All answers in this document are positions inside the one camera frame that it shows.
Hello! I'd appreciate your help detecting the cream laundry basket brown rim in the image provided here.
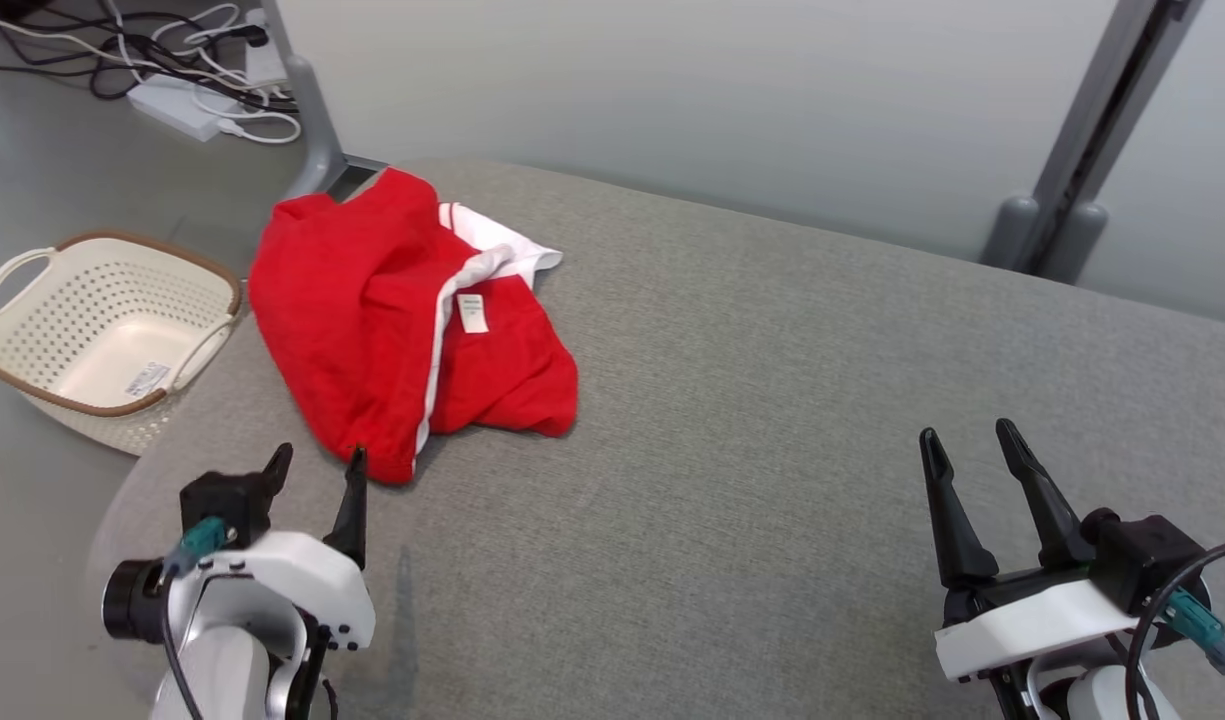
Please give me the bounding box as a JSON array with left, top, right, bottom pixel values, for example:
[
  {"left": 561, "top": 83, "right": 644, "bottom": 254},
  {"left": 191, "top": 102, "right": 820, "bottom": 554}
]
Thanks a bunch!
[{"left": 0, "top": 230, "right": 245, "bottom": 456}]

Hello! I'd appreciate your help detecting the grey curved partition post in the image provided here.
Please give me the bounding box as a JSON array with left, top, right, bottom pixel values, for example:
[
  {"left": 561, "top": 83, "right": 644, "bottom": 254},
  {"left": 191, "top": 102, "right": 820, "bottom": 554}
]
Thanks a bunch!
[{"left": 260, "top": 0, "right": 388, "bottom": 201}]

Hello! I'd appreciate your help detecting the grey post with cylinder feet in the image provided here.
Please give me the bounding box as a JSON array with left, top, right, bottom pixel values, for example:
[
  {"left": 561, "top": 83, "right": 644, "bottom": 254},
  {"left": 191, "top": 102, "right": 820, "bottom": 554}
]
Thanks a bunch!
[{"left": 980, "top": 0, "right": 1205, "bottom": 286}]

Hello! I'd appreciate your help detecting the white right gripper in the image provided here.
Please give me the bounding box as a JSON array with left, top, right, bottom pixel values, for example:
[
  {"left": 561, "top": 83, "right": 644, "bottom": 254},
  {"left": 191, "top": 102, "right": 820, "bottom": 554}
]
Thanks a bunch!
[{"left": 919, "top": 418, "right": 1158, "bottom": 684}]

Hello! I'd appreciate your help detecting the right black cable teal plug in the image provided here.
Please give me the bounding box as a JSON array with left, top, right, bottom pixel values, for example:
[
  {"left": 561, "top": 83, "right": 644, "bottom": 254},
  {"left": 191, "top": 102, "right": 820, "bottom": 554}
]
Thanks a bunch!
[{"left": 1124, "top": 537, "right": 1225, "bottom": 720}]

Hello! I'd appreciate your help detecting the red shorts white trim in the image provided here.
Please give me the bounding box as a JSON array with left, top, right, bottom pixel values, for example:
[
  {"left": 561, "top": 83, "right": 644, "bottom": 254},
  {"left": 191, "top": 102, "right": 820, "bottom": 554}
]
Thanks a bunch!
[{"left": 249, "top": 168, "right": 443, "bottom": 486}]

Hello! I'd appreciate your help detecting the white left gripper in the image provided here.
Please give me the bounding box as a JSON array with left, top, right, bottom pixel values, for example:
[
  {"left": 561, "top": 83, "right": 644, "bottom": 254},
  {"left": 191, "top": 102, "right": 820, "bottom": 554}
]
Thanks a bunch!
[{"left": 167, "top": 443, "right": 378, "bottom": 653}]

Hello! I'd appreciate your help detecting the white cable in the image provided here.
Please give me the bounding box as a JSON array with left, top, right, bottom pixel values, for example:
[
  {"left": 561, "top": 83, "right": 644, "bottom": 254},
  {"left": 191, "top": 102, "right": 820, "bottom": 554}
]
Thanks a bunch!
[
  {"left": 0, "top": 5, "right": 243, "bottom": 81},
  {"left": 187, "top": 85, "right": 303, "bottom": 146}
]

